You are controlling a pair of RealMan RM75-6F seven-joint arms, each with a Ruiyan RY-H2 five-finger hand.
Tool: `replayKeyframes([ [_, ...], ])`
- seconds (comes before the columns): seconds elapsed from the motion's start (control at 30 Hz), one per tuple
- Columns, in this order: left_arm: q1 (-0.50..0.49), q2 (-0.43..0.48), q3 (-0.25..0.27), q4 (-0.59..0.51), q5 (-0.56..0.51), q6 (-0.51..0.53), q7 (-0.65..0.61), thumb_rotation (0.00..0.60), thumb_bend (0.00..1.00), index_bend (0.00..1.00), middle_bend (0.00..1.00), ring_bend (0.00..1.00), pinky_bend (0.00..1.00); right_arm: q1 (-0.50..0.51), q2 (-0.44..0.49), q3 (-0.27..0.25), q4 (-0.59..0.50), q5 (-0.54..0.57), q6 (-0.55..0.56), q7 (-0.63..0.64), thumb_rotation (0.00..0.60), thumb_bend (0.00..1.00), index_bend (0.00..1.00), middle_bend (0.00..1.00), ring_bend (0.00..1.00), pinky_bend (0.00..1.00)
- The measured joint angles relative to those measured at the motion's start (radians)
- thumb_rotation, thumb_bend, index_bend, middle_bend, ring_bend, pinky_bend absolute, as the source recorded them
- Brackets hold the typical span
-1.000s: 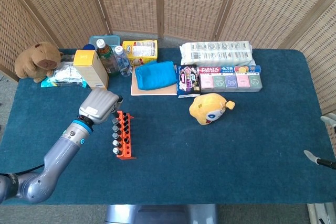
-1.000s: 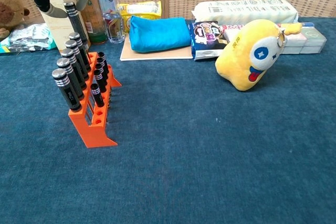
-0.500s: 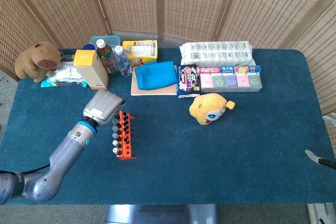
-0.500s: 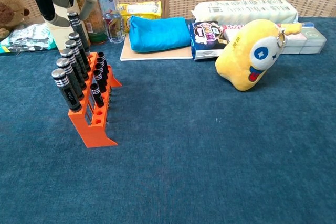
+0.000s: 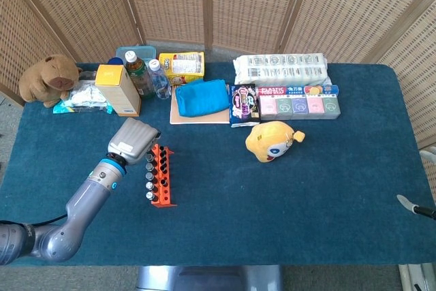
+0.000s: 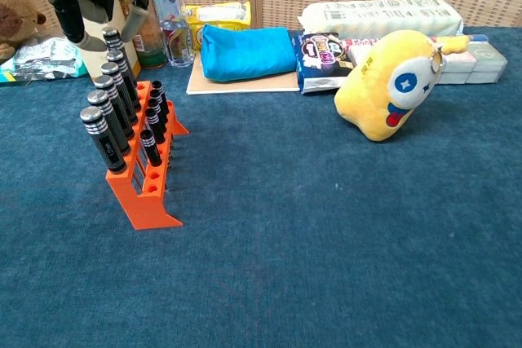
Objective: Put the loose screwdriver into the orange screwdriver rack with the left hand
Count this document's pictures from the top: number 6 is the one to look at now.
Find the black screwdriver silver cap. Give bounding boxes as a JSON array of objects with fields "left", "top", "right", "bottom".
[{"left": 100, "top": 26, "right": 138, "bottom": 88}]

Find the pastel pocket tissue pack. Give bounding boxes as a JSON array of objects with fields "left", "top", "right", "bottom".
[{"left": 346, "top": 44, "right": 509, "bottom": 86}]

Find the yellow snack bag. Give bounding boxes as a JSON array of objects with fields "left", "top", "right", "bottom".
[{"left": 182, "top": 0, "right": 253, "bottom": 52}]

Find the green tea bottle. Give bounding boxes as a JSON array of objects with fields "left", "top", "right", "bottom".
[{"left": 122, "top": 0, "right": 168, "bottom": 70}]

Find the folded blue cloth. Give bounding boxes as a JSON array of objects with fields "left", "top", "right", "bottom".
[{"left": 201, "top": 24, "right": 297, "bottom": 82}]

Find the brown capybara plush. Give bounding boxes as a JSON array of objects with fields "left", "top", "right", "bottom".
[{"left": 0, "top": 0, "right": 48, "bottom": 64}]

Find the teal wet wipes pack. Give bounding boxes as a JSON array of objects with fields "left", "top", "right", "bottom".
[{"left": 0, "top": 58, "right": 89, "bottom": 86}]

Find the plastic food wrap box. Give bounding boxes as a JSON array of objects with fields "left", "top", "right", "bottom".
[{"left": 340, "top": 33, "right": 490, "bottom": 55}]

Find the white paper roll pack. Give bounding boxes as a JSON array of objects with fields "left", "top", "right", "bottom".
[{"left": 297, "top": 0, "right": 465, "bottom": 42}]

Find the beige flat board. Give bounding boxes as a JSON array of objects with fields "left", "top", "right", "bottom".
[{"left": 186, "top": 52, "right": 302, "bottom": 96}]

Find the silver foil packets bag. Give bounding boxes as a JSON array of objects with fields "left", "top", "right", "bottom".
[{"left": 14, "top": 36, "right": 82, "bottom": 80}]

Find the purple snack packet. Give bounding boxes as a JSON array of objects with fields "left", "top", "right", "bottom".
[{"left": 291, "top": 32, "right": 360, "bottom": 95}]

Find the yellow plush toy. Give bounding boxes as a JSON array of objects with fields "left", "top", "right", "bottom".
[{"left": 334, "top": 29, "right": 482, "bottom": 143}]

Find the orange battery rack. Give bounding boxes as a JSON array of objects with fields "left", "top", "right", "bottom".
[{"left": 104, "top": 80, "right": 191, "bottom": 231}]

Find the clear water bottle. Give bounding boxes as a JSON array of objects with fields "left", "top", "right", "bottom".
[{"left": 153, "top": 0, "right": 196, "bottom": 68}]

